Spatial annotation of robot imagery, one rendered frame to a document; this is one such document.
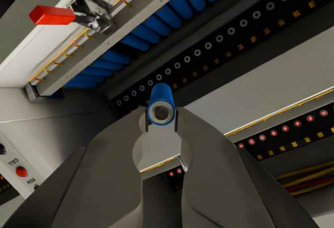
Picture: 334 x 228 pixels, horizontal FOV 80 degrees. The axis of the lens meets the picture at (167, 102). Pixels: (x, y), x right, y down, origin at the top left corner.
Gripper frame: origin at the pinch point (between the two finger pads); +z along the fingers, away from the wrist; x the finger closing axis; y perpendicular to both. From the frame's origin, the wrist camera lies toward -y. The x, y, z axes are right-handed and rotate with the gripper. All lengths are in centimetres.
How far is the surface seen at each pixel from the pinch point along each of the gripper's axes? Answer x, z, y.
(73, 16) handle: -7.3, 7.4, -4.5
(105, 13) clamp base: -5.8, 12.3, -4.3
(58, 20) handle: -8.0, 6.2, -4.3
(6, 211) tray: -27.5, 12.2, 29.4
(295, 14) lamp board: 18.7, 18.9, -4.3
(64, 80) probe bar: -13.5, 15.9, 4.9
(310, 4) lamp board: 20.2, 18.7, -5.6
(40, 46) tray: -14.0, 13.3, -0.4
